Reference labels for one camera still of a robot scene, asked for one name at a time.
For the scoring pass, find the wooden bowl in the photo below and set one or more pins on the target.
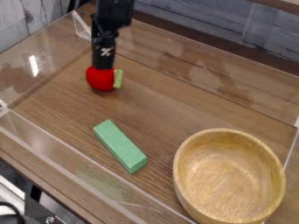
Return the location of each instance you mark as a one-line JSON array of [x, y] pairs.
[[228, 177]]

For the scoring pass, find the clear acrylic corner bracket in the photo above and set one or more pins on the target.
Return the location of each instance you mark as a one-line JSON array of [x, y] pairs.
[[81, 28]]

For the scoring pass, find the green rectangular block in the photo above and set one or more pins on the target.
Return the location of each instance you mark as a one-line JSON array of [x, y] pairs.
[[120, 146]]

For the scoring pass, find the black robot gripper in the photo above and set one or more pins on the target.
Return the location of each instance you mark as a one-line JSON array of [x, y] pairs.
[[112, 15]]

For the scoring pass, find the red plush fruit green leaf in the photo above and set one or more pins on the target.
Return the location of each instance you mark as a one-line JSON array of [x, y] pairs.
[[104, 80]]

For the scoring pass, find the black table leg bracket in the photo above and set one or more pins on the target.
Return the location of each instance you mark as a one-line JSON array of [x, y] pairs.
[[34, 210]]

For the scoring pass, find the clear acrylic tray walls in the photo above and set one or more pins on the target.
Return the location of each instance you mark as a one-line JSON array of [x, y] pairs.
[[183, 87]]

